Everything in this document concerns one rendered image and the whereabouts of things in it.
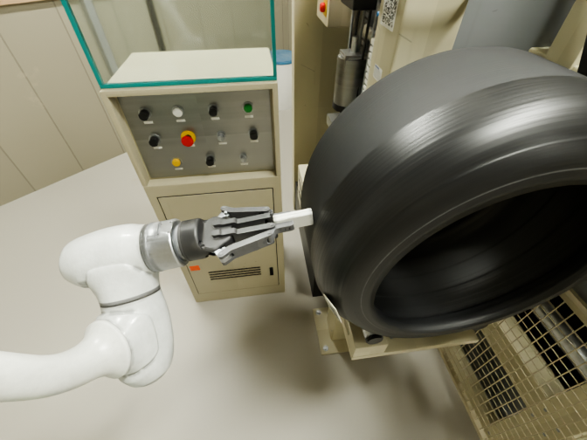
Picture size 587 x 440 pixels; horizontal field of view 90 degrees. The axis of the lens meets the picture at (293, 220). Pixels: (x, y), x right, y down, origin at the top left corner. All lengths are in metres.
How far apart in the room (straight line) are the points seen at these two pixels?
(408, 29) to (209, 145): 0.78
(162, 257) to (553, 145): 0.57
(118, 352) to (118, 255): 0.15
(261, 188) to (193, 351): 1.00
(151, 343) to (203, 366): 1.19
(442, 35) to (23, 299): 2.47
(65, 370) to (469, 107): 0.64
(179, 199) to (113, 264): 0.77
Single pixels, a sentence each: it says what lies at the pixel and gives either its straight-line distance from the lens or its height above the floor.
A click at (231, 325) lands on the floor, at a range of 1.84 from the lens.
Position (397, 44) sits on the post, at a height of 1.46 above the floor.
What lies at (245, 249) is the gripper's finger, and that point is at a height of 1.24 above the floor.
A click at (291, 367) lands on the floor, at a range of 1.71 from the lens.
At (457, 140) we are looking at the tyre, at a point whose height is 1.45.
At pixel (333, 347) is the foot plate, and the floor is 0.01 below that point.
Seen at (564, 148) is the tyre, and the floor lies 1.45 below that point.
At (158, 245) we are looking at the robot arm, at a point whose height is 1.25.
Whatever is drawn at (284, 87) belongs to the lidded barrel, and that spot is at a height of 0.28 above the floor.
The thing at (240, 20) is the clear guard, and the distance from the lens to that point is 1.03.
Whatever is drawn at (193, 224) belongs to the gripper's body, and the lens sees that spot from 0.54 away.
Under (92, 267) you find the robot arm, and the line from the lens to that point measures 0.60.
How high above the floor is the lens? 1.63
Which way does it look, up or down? 45 degrees down
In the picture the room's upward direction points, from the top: straight up
